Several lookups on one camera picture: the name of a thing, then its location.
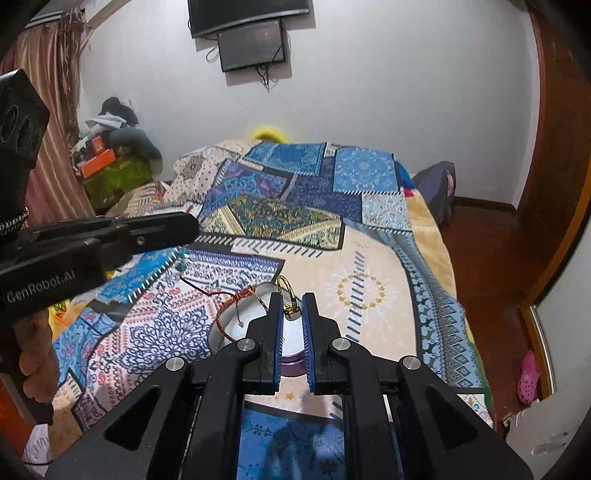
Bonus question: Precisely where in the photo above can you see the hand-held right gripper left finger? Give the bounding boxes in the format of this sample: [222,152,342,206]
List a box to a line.
[46,292,284,480]

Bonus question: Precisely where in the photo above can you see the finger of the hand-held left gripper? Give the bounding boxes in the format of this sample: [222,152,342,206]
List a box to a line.
[99,210,200,267]

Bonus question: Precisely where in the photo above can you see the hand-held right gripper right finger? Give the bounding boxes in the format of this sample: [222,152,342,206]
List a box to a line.
[301,292,534,480]

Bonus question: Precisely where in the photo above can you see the white round jewelry box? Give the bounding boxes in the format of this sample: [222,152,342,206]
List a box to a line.
[208,282,309,377]

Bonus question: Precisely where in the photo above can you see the person's left hand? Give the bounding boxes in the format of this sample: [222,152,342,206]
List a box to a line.
[18,308,62,417]

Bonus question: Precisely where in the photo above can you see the green patterned box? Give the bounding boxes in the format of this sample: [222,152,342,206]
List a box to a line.
[82,156,154,209]

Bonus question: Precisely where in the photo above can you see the orange box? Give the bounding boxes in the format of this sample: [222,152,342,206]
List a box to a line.
[78,148,117,179]

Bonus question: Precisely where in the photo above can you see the pile of clothes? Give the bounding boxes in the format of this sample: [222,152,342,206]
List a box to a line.
[84,96,163,163]

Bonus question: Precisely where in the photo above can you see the patchwork printed blanket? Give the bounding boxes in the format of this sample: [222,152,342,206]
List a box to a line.
[46,137,495,480]

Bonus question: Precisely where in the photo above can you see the yellow round object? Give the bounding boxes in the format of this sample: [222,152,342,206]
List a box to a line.
[250,123,290,142]

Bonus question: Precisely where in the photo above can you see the striped pink curtain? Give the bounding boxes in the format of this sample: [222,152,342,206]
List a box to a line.
[7,11,97,224]

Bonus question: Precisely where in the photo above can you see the dark purple bag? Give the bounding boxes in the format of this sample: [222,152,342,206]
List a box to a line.
[412,160,458,228]

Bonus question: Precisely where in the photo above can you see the pink clog shoe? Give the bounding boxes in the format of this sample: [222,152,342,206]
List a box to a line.
[516,350,542,405]

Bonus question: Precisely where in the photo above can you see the brown wooden door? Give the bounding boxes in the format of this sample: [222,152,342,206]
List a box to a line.
[510,9,591,308]

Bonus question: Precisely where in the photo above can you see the red braided bracelet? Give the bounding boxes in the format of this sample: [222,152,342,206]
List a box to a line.
[216,285,269,343]

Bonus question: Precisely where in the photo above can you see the thin red cord necklace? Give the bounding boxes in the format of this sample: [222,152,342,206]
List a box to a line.
[175,252,243,302]

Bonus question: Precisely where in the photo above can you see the black hanging cables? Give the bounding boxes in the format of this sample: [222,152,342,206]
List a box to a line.
[254,64,280,92]

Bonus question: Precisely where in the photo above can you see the small black wall monitor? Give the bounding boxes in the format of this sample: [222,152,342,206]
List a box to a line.
[216,19,290,73]

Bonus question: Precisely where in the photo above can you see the black wall television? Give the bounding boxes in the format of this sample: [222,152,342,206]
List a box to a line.
[187,0,311,40]

